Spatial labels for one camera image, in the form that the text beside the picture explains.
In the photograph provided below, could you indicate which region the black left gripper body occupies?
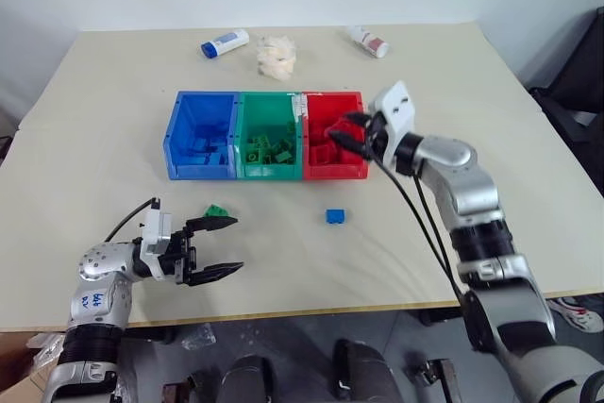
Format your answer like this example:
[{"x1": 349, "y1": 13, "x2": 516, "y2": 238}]
[{"x1": 158, "y1": 227, "x2": 200, "y2": 288}]

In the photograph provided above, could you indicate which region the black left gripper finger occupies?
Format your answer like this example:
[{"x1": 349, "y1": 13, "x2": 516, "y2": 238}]
[
  {"x1": 189, "y1": 260, "x2": 245, "y2": 288},
  {"x1": 184, "y1": 215, "x2": 240, "y2": 235}
]

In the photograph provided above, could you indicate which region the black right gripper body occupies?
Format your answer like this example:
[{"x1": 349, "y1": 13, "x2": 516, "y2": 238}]
[{"x1": 363, "y1": 111, "x2": 390, "y2": 160}]

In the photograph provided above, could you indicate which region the red toy block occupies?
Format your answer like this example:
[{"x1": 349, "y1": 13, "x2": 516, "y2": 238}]
[{"x1": 310, "y1": 144, "x2": 335, "y2": 166}]

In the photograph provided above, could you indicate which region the red plastic bin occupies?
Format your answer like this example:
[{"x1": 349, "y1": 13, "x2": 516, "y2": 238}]
[{"x1": 300, "y1": 90, "x2": 371, "y2": 181}]

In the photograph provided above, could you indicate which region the blue plastic bin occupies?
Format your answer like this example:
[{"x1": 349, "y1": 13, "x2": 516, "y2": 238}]
[{"x1": 162, "y1": 90, "x2": 239, "y2": 182}]

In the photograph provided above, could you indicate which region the white label sticker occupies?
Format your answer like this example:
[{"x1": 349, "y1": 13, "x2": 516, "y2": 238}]
[{"x1": 289, "y1": 91, "x2": 310, "y2": 119}]

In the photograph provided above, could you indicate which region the small clear plastic bag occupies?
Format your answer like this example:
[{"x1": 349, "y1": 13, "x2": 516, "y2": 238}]
[{"x1": 180, "y1": 322, "x2": 218, "y2": 353}]

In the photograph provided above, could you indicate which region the green plastic bin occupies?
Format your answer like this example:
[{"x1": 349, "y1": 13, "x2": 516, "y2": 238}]
[{"x1": 234, "y1": 90, "x2": 306, "y2": 182}]

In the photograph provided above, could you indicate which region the white bottle with red label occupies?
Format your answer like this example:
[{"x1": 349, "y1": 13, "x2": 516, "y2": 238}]
[{"x1": 345, "y1": 25, "x2": 392, "y2": 60}]

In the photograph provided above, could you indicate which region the crumpled clear plastic bag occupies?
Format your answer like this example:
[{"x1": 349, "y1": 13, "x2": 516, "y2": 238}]
[{"x1": 255, "y1": 33, "x2": 299, "y2": 80}]

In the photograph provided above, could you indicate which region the dark rounded shape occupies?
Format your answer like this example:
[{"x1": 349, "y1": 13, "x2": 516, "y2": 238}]
[
  {"x1": 331, "y1": 338, "x2": 403, "y2": 403},
  {"x1": 220, "y1": 354, "x2": 280, "y2": 403}
]

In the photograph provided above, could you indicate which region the white bottle with blue cap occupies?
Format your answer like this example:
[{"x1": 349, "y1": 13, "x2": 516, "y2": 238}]
[{"x1": 199, "y1": 27, "x2": 251, "y2": 59}]

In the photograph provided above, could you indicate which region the brown cardboard box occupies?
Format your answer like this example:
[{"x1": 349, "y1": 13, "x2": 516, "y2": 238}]
[{"x1": 0, "y1": 330, "x2": 65, "y2": 403}]

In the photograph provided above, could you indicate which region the black chair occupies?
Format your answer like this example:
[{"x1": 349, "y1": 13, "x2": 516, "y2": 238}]
[{"x1": 527, "y1": 6, "x2": 604, "y2": 190}]

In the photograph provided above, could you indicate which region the white and red sneaker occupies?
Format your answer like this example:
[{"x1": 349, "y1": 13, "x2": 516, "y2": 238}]
[{"x1": 545, "y1": 295, "x2": 604, "y2": 334}]

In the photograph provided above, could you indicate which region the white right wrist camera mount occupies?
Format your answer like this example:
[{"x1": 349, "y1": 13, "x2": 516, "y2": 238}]
[{"x1": 367, "y1": 80, "x2": 419, "y2": 164}]

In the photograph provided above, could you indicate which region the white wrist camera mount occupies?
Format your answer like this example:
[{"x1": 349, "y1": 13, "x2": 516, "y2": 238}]
[
  {"x1": 140, "y1": 207, "x2": 174, "y2": 280},
  {"x1": 367, "y1": 80, "x2": 419, "y2": 164}
]

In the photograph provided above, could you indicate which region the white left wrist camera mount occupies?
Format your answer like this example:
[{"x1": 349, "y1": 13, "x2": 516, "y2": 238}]
[{"x1": 140, "y1": 207, "x2": 174, "y2": 280}]

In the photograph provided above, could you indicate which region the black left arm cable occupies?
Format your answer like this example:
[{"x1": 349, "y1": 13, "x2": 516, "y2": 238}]
[{"x1": 104, "y1": 197, "x2": 159, "y2": 243}]

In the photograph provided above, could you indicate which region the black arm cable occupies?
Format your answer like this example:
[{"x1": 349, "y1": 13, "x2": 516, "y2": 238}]
[
  {"x1": 104, "y1": 197, "x2": 159, "y2": 243},
  {"x1": 412, "y1": 174, "x2": 466, "y2": 295},
  {"x1": 376, "y1": 157, "x2": 468, "y2": 303}
]

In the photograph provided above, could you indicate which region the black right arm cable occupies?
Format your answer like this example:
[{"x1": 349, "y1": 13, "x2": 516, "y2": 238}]
[
  {"x1": 412, "y1": 174, "x2": 466, "y2": 295},
  {"x1": 376, "y1": 157, "x2": 468, "y2": 303}
]

